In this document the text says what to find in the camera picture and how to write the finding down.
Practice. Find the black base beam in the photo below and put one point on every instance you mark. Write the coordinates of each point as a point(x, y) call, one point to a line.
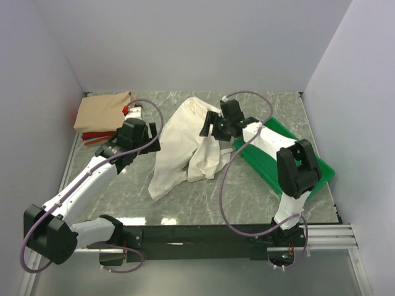
point(192, 242)

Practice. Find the folded beige t shirt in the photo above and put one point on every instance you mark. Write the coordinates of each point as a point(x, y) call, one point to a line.
point(101, 113)

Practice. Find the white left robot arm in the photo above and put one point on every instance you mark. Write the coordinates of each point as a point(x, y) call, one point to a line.
point(51, 230)

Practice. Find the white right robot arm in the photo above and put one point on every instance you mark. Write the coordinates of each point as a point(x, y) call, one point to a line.
point(298, 171)

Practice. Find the folded orange t shirt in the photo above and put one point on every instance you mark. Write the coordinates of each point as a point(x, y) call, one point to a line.
point(93, 141)

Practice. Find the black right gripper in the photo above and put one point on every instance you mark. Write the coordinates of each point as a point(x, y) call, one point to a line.
point(212, 118)

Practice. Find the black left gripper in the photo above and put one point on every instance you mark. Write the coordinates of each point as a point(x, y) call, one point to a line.
point(153, 132)

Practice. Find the white t shirt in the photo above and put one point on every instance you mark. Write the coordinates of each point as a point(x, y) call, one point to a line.
point(184, 154)

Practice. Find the folded red t shirt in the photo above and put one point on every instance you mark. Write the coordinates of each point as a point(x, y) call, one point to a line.
point(93, 135)

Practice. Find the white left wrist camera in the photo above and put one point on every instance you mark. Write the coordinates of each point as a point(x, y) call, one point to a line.
point(133, 112)

